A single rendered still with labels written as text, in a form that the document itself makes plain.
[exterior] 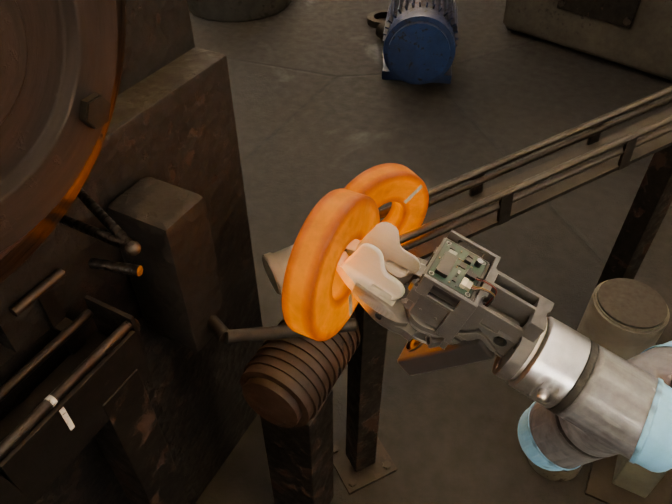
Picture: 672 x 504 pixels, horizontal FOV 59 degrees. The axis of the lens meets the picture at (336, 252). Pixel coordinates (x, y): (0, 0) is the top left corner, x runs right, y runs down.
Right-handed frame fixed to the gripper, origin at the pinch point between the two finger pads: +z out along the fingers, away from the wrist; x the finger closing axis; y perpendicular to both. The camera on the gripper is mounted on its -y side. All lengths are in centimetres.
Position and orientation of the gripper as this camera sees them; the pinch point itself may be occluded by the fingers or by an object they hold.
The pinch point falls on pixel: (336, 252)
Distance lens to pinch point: 59.8
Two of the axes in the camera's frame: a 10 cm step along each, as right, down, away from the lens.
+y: 2.5, -6.2, -7.4
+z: -8.5, -5.1, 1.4
